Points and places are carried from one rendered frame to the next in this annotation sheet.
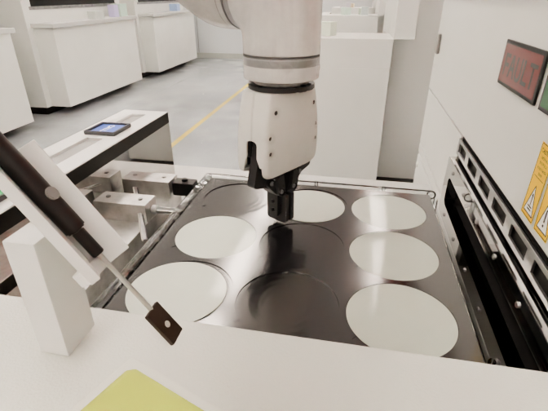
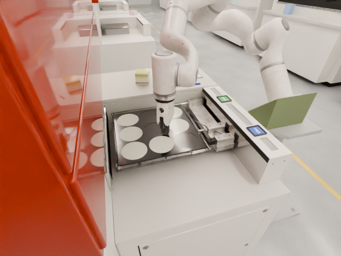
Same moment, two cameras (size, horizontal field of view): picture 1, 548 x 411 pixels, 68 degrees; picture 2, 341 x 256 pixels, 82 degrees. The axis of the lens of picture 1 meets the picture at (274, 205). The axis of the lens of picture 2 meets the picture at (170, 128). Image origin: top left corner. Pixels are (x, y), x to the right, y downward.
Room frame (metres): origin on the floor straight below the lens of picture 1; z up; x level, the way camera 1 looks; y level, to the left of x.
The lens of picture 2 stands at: (1.07, -0.29, 1.44)
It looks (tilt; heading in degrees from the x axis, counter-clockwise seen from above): 38 degrees down; 153
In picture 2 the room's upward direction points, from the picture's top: straight up
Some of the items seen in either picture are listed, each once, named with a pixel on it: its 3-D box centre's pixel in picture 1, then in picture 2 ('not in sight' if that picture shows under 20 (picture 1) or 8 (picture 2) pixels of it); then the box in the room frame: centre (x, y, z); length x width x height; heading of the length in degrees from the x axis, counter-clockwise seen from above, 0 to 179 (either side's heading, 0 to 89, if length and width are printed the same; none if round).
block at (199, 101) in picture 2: not in sight; (195, 101); (0.29, 0.26, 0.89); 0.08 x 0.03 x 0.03; 79
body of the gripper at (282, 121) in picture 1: (280, 122); (165, 107); (0.47, -0.01, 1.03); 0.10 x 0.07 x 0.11; 139
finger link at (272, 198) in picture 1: (271, 199); not in sight; (0.46, 0.00, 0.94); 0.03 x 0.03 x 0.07; 49
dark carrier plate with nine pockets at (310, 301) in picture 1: (301, 245); (155, 129); (0.42, -0.03, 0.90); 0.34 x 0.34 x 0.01; 79
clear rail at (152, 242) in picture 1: (161, 232); (193, 123); (0.45, 0.14, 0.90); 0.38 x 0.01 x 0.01; 169
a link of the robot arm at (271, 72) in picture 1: (282, 68); (164, 93); (0.47, -0.01, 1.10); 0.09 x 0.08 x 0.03; 139
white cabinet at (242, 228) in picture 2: not in sight; (171, 179); (0.36, 0.08, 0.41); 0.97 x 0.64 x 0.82; 169
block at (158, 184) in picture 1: (150, 183); (223, 138); (0.61, 0.20, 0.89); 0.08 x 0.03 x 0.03; 79
